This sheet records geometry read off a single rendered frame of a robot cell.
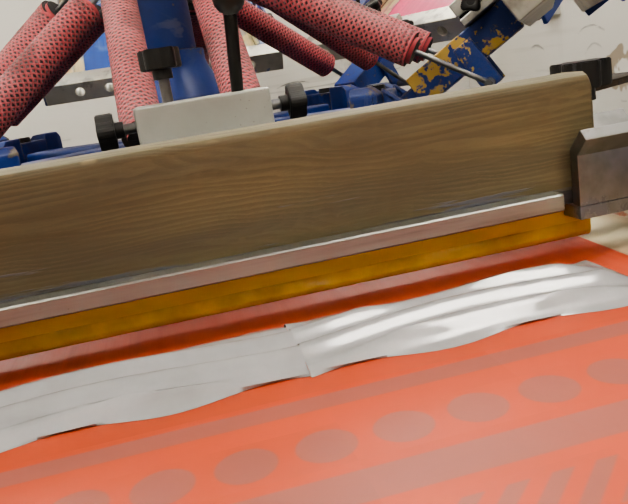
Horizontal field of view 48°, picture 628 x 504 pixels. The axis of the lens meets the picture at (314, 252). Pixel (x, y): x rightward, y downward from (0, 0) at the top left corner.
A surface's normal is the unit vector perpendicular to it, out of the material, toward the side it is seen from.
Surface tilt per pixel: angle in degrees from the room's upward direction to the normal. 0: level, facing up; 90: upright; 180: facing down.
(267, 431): 0
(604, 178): 90
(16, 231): 90
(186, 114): 90
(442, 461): 0
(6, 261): 90
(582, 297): 39
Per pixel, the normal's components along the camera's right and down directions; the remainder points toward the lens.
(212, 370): -0.11, -0.69
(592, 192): 0.22, 0.21
